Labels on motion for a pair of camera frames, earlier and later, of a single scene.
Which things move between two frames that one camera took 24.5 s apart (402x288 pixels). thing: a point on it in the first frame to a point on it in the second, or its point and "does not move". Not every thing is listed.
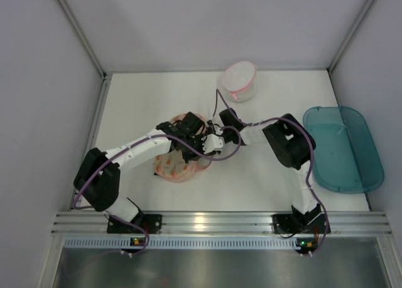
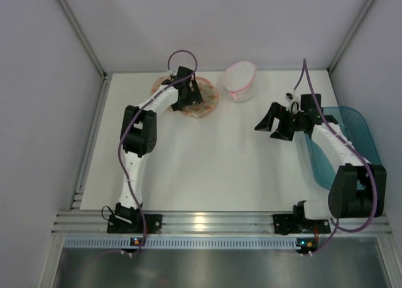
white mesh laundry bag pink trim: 239,81 does not move
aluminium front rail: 342,223 does not move
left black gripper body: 191,148 to 191,95
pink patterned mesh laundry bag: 171,165 to 209,96
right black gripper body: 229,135 to 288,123
